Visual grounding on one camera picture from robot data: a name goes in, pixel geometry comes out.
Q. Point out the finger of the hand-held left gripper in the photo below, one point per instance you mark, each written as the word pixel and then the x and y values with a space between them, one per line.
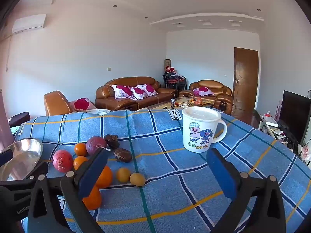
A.
pixel 6 157
pixel 40 170

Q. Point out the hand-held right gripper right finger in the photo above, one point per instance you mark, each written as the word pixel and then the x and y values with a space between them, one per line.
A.
pixel 221 172

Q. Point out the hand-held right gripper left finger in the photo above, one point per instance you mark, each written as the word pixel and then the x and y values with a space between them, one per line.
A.
pixel 88 179

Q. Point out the stainless steel bowl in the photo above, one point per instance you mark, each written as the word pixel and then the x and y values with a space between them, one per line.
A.
pixel 21 157

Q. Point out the large orange mandarin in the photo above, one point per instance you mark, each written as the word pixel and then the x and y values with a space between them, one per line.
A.
pixel 106 177
pixel 93 200

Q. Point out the small orange mandarin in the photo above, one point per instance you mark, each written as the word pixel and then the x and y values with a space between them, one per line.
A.
pixel 79 161
pixel 80 149

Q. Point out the pink round radish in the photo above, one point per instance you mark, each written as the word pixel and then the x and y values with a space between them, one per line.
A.
pixel 62 161

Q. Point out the purple round radish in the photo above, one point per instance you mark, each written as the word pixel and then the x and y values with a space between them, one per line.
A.
pixel 96 144

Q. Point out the small olive yellow citrus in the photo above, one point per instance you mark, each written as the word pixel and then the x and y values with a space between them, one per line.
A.
pixel 137 179

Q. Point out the pink electric kettle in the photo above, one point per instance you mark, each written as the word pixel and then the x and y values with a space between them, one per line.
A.
pixel 4 121

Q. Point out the dark maroon stool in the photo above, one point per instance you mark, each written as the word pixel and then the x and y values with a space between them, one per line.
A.
pixel 19 117

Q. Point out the white cartoon print mug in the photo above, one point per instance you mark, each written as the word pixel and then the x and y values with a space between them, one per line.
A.
pixel 199 131

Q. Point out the blue plaid cloth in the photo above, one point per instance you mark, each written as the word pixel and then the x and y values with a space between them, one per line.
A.
pixel 170 199

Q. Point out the white television stand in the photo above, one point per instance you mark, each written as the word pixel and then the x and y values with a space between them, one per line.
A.
pixel 269 126

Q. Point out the white plastic bag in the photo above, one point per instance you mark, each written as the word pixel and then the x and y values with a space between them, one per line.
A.
pixel 99 111

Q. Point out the tan leather armchair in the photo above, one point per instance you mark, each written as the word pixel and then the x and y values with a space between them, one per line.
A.
pixel 54 102

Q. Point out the pile of snacks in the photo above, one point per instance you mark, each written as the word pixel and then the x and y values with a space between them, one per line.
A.
pixel 194 102

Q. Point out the pink pillow with red flower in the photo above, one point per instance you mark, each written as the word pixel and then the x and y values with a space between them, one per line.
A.
pixel 81 104

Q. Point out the small white red flower pillow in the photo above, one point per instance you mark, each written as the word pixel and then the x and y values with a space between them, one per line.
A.
pixel 203 91

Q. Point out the brown leather armchair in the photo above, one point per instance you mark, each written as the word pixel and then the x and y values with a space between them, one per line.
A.
pixel 211 83

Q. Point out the wooden coffee table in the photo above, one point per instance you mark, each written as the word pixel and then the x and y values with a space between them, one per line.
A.
pixel 160 105

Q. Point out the black television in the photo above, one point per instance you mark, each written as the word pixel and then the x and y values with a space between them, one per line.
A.
pixel 295 116

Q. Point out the brown wooden door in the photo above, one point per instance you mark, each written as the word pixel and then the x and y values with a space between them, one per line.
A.
pixel 245 82

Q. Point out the white pillow with red flowers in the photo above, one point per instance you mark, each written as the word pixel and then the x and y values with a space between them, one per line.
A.
pixel 147 89
pixel 122 91

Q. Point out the stacked dark chairs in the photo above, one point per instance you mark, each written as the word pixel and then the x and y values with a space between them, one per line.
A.
pixel 173 81

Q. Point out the brown leather three-seat sofa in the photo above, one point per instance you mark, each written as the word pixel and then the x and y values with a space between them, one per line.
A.
pixel 126 81

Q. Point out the red plush toy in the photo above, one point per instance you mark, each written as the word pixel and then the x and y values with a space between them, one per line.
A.
pixel 170 69

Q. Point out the tall brown floor vase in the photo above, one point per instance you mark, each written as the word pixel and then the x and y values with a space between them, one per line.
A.
pixel 167 62

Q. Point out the white wall air conditioner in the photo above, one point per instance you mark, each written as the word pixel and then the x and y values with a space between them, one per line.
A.
pixel 29 24

